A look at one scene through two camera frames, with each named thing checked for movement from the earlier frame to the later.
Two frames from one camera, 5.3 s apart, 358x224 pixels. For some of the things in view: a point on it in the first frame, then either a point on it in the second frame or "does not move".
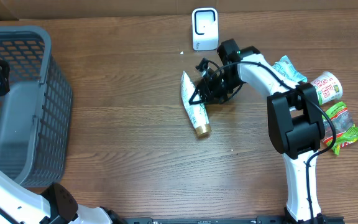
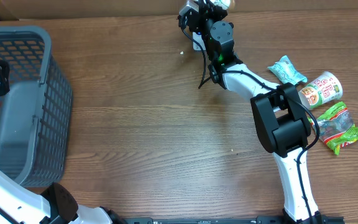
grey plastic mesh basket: (26, 134) does not move
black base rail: (230, 220) does not move
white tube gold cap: (198, 110) → (225, 4)
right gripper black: (208, 91) → (209, 10)
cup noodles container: (328, 86) does not move
